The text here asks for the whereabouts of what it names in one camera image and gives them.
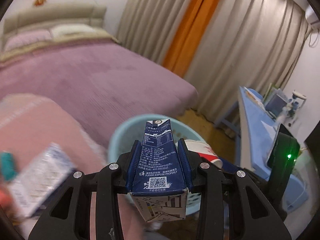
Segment red white paper cup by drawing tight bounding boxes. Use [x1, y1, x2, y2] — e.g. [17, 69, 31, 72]
[175, 139, 223, 170]

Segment dark blue milk carton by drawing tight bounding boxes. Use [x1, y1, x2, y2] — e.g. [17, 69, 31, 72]
[126, 119, 188, 222]

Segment light blue desk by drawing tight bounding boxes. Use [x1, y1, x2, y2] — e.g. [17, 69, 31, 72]
[214, 87, 310, 213]

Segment white blue flat package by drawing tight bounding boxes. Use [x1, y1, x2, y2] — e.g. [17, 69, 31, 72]
[9, 143, 75, 218]

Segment orange plastic bag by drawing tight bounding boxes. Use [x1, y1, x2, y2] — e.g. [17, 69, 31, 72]
[0, 186, 14, 216]

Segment teal small cup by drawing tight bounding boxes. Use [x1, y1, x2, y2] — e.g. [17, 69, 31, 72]
[1, 152, 17, 182]

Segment light blue laundry basket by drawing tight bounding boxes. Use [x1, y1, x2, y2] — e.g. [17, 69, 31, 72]
[108, 114, 204, 216]

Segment pink round table cloth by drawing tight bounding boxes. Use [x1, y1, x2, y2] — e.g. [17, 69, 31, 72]
[1, 94, 144, 239]

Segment beige curtain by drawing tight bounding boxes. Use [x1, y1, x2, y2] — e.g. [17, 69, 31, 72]
[117, 0, 310, 121]

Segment white air conditioner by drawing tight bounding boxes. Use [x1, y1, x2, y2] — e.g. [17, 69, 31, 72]
[305, 5, 320, 29]

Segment purple bed blanket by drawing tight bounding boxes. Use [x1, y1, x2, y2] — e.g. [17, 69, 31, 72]
[1, 40, 198, 147]

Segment orange curtain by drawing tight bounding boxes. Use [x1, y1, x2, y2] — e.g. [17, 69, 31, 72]
[162, 0, 219, 77]

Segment purple pillow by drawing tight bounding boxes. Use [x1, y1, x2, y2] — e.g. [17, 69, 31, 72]
[4, 29, 52, 51]

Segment white dotted pillow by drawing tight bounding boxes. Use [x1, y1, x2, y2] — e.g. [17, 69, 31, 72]
[50, 23, 95, 37]

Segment beige upholstered headboard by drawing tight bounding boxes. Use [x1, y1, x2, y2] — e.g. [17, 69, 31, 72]
[2, 3, 107, 38]

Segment orange plush toy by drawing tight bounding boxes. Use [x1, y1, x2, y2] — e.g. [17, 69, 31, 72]
[33, 0, 47, 7]

